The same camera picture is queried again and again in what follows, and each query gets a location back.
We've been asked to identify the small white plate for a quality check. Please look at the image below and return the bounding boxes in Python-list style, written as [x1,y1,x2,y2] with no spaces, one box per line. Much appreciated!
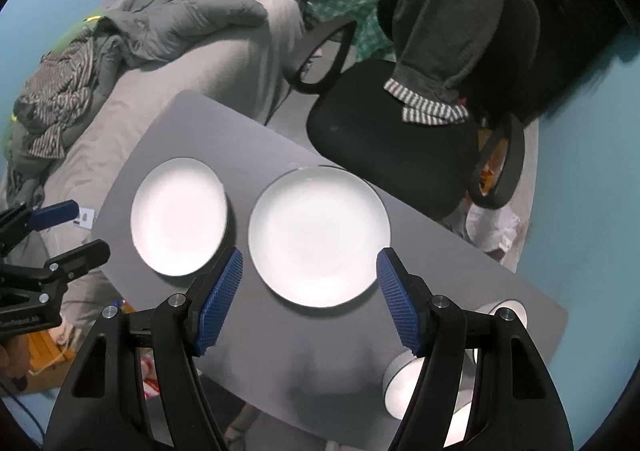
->
[130,157,230,278]

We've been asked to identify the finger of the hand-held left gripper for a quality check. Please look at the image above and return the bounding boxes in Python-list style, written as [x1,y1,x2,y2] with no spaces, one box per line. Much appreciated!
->
[0,200,80,257]
[0,239,111,304]

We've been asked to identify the black office chair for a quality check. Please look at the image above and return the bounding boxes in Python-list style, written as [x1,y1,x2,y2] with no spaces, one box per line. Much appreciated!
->
[282,0,543,222]

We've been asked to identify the crumpled white bag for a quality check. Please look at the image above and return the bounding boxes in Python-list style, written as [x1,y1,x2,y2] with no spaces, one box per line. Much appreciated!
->
[465,203,523,254]

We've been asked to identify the bed with grey sheet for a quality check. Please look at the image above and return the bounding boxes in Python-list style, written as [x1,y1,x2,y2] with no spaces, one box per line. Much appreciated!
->
[0,0,306,332]

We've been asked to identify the grey striped cloth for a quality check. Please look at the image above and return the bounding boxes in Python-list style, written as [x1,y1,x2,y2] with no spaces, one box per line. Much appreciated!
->
[17,38,98,159]

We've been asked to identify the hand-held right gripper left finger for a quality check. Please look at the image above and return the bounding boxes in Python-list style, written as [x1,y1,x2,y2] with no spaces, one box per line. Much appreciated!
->
[44,247,244,451]

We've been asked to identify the green cloth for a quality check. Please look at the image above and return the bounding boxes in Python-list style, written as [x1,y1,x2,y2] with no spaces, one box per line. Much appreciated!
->
[50,13,106,52]

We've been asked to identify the colourful toy box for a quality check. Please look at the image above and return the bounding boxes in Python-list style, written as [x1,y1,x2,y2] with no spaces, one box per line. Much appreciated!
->
[477,163,501,196]

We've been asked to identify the large white plate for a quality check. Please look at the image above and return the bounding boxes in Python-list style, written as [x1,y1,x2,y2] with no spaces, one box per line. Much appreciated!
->
[247,166,392,308]

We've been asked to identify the black hanging coat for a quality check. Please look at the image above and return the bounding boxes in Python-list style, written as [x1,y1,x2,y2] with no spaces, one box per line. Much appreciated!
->
[480,0,636,126]

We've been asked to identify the grey puffy duvet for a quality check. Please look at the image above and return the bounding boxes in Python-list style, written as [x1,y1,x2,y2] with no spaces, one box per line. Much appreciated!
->
[92,0,268,66]

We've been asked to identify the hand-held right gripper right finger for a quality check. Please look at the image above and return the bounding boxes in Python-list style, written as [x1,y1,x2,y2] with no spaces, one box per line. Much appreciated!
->
[376,247,573,451]

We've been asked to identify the grey pants with striped cuffs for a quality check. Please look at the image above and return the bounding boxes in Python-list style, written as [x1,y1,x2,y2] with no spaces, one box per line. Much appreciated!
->
[382,0,516,126]

